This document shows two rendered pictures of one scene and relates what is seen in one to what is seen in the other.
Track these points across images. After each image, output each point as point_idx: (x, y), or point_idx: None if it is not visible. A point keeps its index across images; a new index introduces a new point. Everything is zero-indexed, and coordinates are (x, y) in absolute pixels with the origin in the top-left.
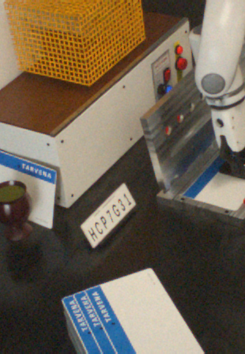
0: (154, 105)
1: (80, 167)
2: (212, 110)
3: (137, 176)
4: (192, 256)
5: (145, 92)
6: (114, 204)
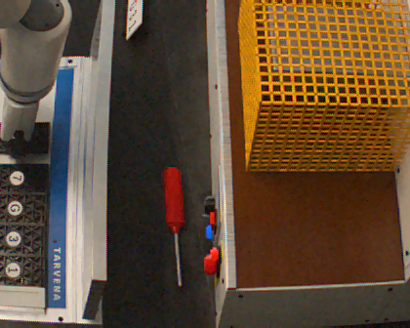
0: (112, 15)
1: (209, 15)
2: None
3: (164, 97)
4: None
5: (216, 162)
6: (137, 2)
